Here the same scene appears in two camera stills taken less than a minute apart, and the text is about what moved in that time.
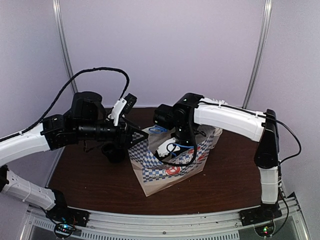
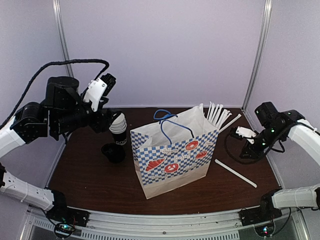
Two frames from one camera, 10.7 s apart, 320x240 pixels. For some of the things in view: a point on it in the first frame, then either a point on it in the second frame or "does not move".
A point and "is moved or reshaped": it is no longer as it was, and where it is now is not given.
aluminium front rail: x=292 y=225 does not move
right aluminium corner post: x=260 y=53 does not move
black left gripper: x=125 y=142 → x=103 y=121
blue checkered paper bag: x=155 y=177 is moved or reshaped
